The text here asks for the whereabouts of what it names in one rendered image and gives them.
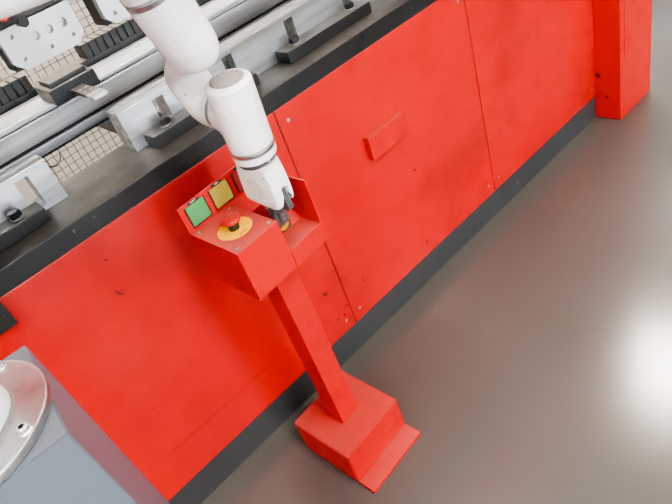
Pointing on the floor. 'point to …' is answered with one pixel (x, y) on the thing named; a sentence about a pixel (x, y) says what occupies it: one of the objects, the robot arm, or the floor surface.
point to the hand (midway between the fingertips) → (279, 216)
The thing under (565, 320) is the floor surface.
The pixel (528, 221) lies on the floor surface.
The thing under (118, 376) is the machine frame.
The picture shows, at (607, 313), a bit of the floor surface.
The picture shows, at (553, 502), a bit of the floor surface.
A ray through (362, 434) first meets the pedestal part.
